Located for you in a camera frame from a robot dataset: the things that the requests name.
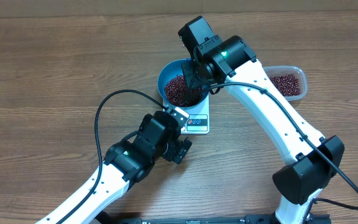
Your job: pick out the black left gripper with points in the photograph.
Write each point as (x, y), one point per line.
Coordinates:
(178, 150)

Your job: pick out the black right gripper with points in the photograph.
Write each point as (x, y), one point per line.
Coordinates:
(195, 70)

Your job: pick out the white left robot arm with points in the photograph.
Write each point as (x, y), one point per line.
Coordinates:
(126, 163)

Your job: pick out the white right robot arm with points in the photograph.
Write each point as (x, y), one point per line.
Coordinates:
(310, 158)

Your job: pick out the teal blue bowl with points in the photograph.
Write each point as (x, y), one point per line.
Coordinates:
(168, 72)

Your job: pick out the red beans in bowl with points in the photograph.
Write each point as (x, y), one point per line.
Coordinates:
(177, 93)

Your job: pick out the white digital kitchen scale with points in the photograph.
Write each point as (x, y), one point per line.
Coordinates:
(199, 120)

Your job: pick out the red adzuki beans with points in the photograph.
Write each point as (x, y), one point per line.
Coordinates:
(287, 85)

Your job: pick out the clear plastic food container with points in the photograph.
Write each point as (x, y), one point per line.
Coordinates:
(274, 71)

